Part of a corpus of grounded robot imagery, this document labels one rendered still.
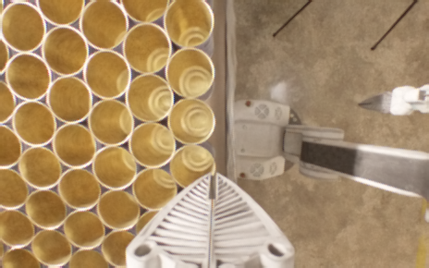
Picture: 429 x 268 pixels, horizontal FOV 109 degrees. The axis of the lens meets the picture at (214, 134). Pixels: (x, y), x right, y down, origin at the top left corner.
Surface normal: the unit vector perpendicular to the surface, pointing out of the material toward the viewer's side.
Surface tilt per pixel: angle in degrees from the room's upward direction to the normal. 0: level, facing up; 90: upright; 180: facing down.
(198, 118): 2
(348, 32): 0
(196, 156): 2
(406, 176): 67
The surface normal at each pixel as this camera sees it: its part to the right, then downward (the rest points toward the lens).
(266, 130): -0.01, 0.07
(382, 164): -0.92, -0.03
